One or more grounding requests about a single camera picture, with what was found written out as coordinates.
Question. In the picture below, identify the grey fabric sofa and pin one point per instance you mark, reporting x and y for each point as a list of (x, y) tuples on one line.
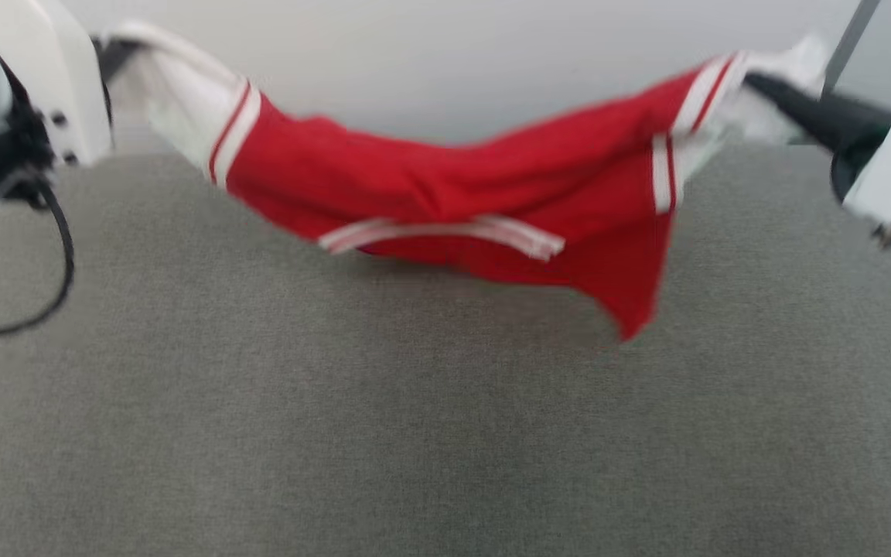
[(414, 402)]

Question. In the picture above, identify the red shirt with white stripes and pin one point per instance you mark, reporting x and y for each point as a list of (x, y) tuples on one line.
[(461, 186)]

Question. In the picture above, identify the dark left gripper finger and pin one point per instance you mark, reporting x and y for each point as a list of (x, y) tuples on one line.
[(117, 56)]

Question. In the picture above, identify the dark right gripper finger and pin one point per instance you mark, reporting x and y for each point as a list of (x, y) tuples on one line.
[(817, 112)]

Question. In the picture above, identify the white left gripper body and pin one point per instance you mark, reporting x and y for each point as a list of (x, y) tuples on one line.
[(43, 70)]

